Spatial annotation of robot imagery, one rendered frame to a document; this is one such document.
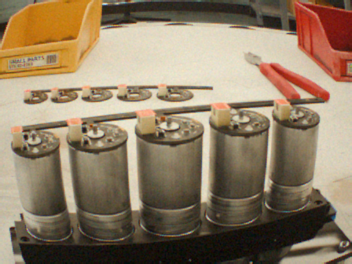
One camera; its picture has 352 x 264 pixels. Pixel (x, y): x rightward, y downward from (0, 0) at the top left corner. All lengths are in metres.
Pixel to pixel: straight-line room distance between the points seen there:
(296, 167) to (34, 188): 0.11
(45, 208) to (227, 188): 0.08
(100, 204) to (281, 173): 0.08
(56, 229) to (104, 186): 0.03
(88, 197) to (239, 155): 0.06
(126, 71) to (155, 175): 0.30
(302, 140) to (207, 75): 0.27
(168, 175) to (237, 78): 0.28
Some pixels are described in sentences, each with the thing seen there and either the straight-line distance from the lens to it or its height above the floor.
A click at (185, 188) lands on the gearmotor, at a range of 0.25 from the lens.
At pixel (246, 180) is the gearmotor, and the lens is 0.26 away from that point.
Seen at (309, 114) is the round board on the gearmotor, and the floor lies 0.81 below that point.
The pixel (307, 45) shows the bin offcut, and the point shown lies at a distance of 0.63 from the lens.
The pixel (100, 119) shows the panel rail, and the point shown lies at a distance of 0.26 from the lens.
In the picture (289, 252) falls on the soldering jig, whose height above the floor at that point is 0.76.
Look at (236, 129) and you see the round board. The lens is 0.25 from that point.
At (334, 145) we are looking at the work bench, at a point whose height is 0.75.
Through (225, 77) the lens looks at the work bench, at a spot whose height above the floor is 0.75.
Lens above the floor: 0.91
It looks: 22 degrees down
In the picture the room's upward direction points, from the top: straight up
